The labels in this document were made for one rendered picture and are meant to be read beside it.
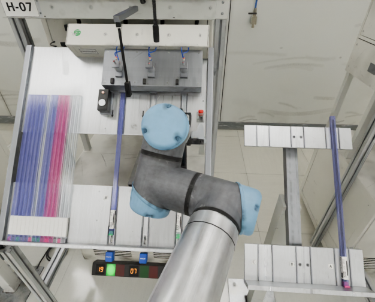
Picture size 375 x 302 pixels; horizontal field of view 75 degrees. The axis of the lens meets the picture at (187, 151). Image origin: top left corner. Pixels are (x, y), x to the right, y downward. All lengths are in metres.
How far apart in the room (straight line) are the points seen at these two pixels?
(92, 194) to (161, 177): 0.52
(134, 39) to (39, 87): 0.40
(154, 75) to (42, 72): 0.44
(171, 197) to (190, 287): 0.15
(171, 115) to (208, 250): 0.20
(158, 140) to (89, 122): 0.58
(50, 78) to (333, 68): 2.42
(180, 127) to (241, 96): 2.29
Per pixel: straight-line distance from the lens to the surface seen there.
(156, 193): 0.41
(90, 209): 0.90
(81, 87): 1.00
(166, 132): 0.38
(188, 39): 0.90
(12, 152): 1.04
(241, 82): 2.59
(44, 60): 1.11
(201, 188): 0.38
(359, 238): 1.52
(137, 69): 0.89
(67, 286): 1.72
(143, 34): 0.93
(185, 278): 0.30
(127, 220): 0.86
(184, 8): 0.92
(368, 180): 1.49
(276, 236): 1.01
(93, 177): 1.30
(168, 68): 0.87
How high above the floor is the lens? 1.44
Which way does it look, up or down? 36 degrees down
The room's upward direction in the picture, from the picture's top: straight up
